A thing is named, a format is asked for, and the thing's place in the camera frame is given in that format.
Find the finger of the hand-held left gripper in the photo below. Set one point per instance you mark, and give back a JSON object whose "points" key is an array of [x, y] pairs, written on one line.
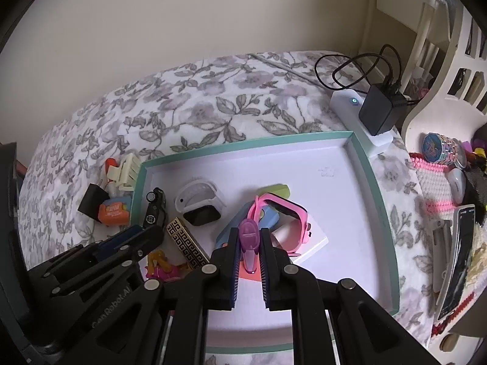
{"points": [[114, 244], [114, 277]]}

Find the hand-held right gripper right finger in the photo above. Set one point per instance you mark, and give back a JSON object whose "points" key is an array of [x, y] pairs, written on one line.
{"points": [[264, 285]]}

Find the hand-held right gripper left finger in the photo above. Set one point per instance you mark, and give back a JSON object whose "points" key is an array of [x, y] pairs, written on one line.
{"points": [[236, 281]]}

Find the salmon pink block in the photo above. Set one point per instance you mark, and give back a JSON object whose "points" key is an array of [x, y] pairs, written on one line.
{"points": [[245, 275]]}

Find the purple plastic clip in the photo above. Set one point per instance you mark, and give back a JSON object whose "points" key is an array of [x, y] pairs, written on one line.
{"points": [[249, 239]]}

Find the pink and yellow toy figure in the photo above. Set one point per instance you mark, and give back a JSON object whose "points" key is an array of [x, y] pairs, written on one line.
{"points": [[163, 268]]}

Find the black toy car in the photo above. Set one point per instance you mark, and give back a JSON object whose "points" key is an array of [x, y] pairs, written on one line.
{"points": [[154, 209]]}

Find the light blue case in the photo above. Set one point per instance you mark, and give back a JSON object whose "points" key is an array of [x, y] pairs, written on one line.
{"points": [[234, 228]]}

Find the gold black patterned barrette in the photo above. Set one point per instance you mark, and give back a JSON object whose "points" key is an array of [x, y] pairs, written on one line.
{"points": [[188, 243]]}

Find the white charger plug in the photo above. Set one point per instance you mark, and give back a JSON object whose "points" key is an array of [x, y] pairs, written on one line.
{"points": [[312, 241]]}

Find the white smart band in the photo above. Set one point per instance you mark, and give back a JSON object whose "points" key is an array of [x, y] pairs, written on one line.
{"points": [[201, 216]]}

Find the pink smartwatch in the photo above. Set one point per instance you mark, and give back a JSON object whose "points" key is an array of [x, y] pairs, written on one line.
{"points": [[293, 213]]}

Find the light green case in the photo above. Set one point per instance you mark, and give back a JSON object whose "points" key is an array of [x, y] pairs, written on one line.
{"points": [[276, 190]]}

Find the teal-edged white box lid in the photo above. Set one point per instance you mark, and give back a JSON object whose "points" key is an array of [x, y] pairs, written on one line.
{"points": [[285, 159]]}

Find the orange printed toy block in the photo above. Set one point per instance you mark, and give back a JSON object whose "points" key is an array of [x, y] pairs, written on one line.
{"points": [[112, 213]]}

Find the small black box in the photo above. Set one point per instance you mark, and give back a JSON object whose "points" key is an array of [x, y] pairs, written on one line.
{"points": [[91, 201]]}

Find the cream hair claw clip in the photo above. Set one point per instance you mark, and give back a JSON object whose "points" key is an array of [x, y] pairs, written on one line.
{"points": [[125, 173]]}

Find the grey floral blanket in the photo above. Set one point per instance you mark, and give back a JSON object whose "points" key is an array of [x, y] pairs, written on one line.
{"points": [[152, 114]]}

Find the silver metal hair clip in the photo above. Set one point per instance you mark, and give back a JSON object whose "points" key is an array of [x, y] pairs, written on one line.
{"points": [[441, 251]]}

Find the black long hair barrette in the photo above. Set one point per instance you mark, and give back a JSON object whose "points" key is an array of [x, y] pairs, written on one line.
{"points": [[458, 258]]}

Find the pink and white knitted mat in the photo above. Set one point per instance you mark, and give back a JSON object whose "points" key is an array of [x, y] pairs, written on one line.
{"points": [[433, 186]]}

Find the white power strip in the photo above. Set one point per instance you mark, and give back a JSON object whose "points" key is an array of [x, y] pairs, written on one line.
{"points": [[342, 102]]}

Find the red beaded trim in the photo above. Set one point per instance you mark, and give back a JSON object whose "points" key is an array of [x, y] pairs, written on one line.
{"points": [[462, 304]]}

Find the black power adapter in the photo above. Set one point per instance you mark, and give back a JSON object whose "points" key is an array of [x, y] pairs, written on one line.
{"points": [[380, 110]]}

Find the white oval gadget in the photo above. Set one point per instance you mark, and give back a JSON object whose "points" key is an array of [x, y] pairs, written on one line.
{"points": [[456, 186]]}

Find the cream lace cloth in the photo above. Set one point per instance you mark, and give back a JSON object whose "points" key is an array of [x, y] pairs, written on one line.
{"points": [[479, 251]]}

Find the colourful round stacked tin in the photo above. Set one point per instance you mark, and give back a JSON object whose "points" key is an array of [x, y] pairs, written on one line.
{"points": [[433, 146]]}

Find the black white striped bow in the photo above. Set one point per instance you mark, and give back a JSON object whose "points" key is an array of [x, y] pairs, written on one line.
{"points": [[477, 182]]}

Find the white cutout furniture panel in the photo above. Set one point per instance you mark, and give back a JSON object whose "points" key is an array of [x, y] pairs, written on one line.
{"points": [[426, 99]]}

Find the yellow plastic toy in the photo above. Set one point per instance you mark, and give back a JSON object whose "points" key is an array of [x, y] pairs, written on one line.
{"points": [[478, 153]]}

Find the white wooden rail furniture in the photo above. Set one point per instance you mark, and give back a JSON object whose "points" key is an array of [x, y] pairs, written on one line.
{"points": [[422, 26]]}

